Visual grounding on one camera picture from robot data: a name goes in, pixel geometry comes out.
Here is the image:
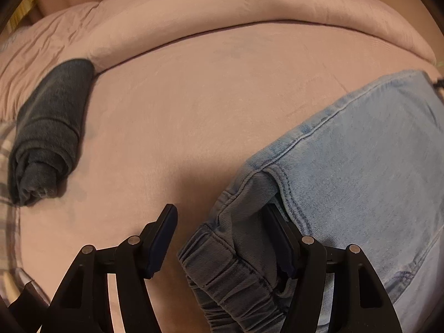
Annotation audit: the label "plaid checked blanket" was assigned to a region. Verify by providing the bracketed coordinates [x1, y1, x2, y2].
[0, 122, 50, 305]

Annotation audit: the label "pink folded duvet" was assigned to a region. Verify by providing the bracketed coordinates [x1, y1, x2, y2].
[1, 0, 436, 121]

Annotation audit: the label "pink bed sheet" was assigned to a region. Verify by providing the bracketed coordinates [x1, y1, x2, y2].
[20, 22, 440, 332]

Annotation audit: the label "rolled dark grey pants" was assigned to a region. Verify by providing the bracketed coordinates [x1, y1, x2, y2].
[7, 59, 95, 206]

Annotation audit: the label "light blue denim jeans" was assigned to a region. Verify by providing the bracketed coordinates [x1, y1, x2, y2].
[177, 68, 444, 333]

